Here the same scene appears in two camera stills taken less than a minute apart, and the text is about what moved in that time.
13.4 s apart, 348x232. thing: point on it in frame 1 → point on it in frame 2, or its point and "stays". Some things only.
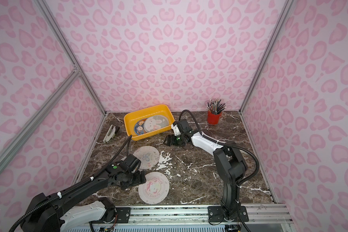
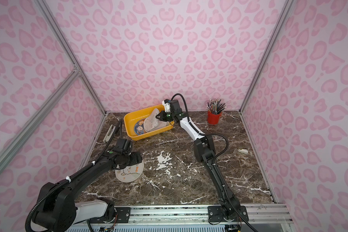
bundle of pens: x=215 y=107 stays
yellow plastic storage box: x=149 y=122 stays
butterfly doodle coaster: x=148 y=155 → x=151 y=123
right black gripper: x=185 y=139 → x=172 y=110
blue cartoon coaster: x=139 y=127 stays
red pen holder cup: x=213 y=119 stays
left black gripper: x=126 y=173 → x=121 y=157
